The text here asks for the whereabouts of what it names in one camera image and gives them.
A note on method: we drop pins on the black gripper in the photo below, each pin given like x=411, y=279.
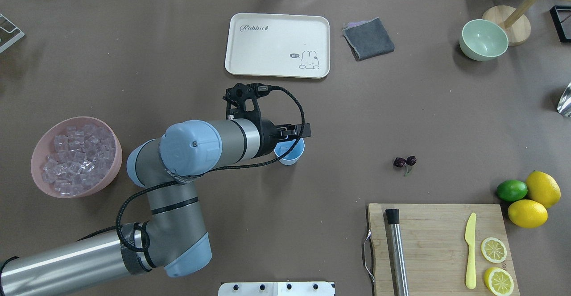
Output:
x=269, y=138

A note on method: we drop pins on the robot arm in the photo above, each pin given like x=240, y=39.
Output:
x=162, y=226

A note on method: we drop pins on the light blue cup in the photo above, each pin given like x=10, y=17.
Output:
x=291, y=158

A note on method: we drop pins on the clear ice cube pile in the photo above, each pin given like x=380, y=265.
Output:
x=80, y=160

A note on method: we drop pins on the steel ice scoop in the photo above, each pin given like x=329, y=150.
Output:
x=564, y=105

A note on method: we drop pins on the cream rabbit tray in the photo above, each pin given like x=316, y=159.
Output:
x=278, y=45

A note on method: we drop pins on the dark red cherry pair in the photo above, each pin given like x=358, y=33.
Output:
x=407, y=164

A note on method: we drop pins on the grey folded cloth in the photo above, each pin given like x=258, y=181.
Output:
x=368, y=38

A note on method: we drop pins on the steel muddler black tip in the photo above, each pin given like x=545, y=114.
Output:
x=397, y=249

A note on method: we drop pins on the mint green bowl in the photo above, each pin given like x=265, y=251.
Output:
x=483, y=40

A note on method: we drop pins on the green lime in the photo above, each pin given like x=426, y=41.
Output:
x=512, y=190

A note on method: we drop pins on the upper lemon half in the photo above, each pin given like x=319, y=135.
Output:
x=494, y=250

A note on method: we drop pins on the lemon half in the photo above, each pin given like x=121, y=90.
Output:
x=499, y=282
x=494, y=250

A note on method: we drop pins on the yellow plastic knife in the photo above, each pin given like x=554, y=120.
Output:
x=469, y=237

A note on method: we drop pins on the pink bowl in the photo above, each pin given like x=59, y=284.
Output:
x=76, y=189

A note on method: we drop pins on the lower whole yellow lemon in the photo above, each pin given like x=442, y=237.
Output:
x=527, y=213

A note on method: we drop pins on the whole yellow lemon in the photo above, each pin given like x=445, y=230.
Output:
x=543, y=188
x=527, y=213

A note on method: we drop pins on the wooden glass rack stand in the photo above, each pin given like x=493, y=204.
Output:
x=512, y=20

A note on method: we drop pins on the upper whole yellow lemon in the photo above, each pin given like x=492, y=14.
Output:
x=543, y=188

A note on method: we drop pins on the lower lemon half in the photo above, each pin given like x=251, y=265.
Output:
x=499, y=282

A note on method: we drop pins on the black tray right edge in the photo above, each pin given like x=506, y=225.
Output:
x=560, y=16

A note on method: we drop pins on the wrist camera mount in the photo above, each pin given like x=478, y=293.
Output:
x=241, y=101

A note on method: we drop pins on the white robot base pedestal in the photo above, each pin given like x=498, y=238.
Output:
x=283, y=288

